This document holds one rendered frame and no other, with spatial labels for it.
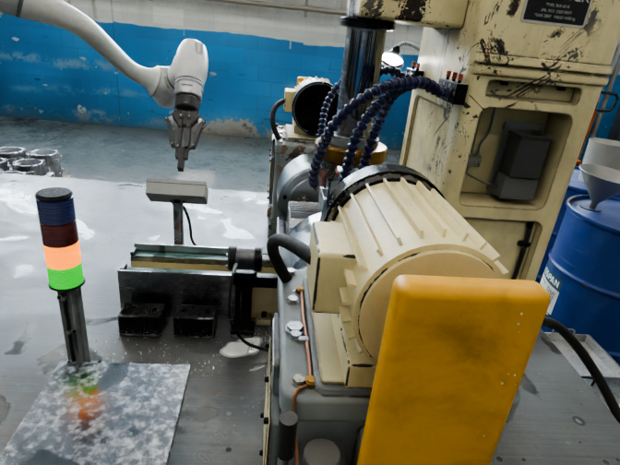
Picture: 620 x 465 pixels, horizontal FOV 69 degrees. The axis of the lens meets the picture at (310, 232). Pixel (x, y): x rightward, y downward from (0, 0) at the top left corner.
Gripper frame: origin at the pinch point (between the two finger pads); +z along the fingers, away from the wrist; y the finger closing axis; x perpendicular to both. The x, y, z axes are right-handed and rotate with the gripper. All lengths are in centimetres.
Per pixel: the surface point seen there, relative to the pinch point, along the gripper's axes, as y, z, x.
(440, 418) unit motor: 42, 62, -88
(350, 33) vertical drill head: 42, -11, -48
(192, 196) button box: 4.9, 12.9, -3.5
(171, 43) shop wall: -108, -343, 403
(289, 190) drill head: 32.9, 10.2, -6.2
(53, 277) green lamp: -13, 44, -42
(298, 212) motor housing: 34.5, 22.2, -22.4
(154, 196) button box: -6.3, 13.0, -1.1
